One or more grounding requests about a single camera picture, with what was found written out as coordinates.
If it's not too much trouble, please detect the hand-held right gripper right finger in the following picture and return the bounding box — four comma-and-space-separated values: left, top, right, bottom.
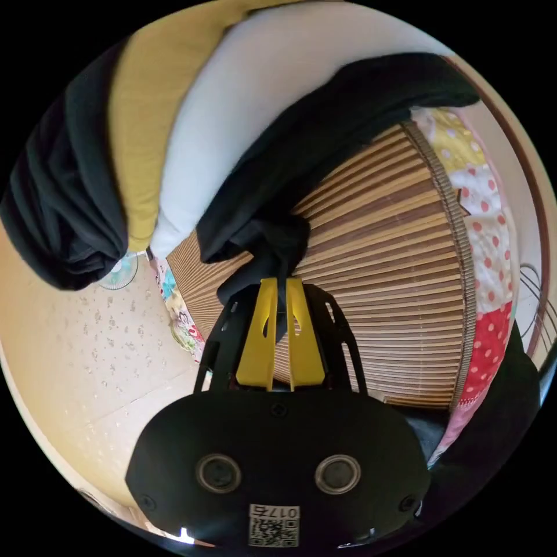
285, 278, 326, 391

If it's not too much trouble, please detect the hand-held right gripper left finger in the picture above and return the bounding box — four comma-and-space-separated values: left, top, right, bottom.
236, 278, 279, 391

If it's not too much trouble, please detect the black long sleeve shirt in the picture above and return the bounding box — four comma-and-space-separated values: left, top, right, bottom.
0, 42, 482, 349

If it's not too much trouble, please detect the white and blue fan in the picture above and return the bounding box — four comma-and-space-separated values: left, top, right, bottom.
97, 251, 140, 291

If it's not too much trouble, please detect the person's body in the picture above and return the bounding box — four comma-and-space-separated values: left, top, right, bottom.
404, 320, 542, 525

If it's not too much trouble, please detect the yellow curtain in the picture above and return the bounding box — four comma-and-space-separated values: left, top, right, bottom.
107, 0, 305, 253

